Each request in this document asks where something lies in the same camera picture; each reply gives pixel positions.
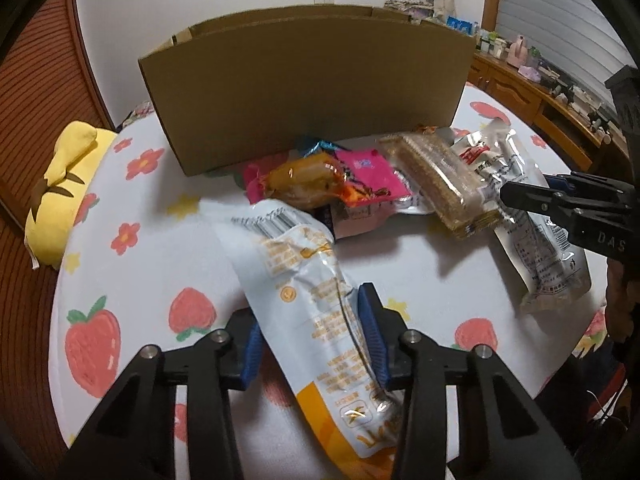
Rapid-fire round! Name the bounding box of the yellow plush toy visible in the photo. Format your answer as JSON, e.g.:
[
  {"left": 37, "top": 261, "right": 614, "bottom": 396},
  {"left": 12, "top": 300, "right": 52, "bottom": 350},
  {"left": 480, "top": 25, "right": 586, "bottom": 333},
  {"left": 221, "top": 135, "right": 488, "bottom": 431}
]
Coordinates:
[{"left": 24, "top": 120, "right": 117, "bottom": 269}]

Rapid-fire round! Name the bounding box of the orange braised meat packet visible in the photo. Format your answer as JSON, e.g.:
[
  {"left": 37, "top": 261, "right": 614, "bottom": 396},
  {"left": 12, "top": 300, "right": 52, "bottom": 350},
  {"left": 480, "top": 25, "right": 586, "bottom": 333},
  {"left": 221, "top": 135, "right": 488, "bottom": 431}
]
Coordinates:
[{"left": 259, "top": 153, "right": 346, "bottom": 210}]

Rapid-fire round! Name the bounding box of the pink snack packet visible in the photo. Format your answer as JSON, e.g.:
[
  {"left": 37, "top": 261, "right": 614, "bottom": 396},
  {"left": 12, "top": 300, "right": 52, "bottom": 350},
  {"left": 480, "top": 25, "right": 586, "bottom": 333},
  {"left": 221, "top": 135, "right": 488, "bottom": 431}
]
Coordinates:
[{"left": 242, "top": 150, "right": 413, "bottom": 240}]

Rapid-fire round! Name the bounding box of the brown cardboard box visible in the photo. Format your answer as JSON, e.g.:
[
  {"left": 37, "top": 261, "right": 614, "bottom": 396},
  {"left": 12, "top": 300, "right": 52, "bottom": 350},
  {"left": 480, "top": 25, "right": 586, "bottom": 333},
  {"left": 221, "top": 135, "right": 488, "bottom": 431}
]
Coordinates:
[{"left": 139, "top": 4, "right": 475, "bottom": 176}]

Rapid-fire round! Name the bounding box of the clear wafer pack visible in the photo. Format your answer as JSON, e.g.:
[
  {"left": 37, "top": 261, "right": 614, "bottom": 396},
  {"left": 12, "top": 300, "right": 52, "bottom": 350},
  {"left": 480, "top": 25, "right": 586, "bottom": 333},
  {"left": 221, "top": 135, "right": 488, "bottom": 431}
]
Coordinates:
[{"left": 378, "top": 130, "right": 502, "bottom": 240}]

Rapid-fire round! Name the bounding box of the wooden sideboard cabinet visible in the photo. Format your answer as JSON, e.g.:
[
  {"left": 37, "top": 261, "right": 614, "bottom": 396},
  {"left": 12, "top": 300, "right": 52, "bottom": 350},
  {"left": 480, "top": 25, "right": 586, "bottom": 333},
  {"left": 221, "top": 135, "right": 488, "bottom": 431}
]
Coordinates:
[{"left": 468, "top": 52, "right": 632, "bottom": 182}]

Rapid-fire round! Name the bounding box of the teal foil candy packet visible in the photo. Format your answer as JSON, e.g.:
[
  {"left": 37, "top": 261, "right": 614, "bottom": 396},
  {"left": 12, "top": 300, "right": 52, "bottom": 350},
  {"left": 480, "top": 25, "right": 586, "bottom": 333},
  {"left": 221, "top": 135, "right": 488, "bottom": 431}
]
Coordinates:
[{"left": 296, "top": 136, "right": 344, "bottom": 157}]

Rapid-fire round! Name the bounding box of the grey window blind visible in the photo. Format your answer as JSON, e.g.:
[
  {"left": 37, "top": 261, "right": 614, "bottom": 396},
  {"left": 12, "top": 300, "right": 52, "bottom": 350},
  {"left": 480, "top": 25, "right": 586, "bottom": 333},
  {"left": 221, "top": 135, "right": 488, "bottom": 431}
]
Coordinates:
[{"left": 497, "top": 0, "right": 634, "bottom": 107}]

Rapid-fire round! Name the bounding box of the white orange snack bag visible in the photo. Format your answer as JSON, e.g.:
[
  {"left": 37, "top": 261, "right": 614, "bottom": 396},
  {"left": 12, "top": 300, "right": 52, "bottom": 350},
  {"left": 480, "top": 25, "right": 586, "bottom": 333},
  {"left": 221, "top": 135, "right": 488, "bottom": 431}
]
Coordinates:
[{"left": 205, "top": 200, "right": 401, "bottom": 479}]

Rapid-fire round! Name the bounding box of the wooden slatted wardrobe door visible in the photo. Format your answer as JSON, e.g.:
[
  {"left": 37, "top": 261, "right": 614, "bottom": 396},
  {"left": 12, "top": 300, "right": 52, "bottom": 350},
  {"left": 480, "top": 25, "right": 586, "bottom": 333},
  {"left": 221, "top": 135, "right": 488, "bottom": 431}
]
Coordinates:
[{"left": 1, "top": 0, "right": 112, "bottom": 476}]

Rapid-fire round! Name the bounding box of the white red snack pouch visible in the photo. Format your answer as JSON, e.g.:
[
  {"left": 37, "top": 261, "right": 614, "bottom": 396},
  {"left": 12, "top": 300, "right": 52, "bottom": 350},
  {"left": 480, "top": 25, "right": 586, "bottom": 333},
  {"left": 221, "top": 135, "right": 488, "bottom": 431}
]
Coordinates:
[{"left": 452, "top": 119, "right": 591, "bottom": 313}]

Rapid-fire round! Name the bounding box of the pink kettle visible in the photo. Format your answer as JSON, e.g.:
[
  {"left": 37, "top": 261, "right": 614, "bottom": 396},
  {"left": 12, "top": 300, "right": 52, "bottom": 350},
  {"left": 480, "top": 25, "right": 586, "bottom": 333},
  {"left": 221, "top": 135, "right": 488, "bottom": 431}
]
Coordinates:
[{"left": 506, "top": 35, "right": 528, "bottom": 70}]

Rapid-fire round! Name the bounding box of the purple small box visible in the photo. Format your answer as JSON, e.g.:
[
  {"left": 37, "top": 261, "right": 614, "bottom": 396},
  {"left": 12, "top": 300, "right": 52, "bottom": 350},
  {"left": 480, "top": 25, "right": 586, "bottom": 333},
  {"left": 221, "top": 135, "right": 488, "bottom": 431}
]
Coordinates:
[{"left": 518, "top": 65, "right": 541, "bottom": 84}]

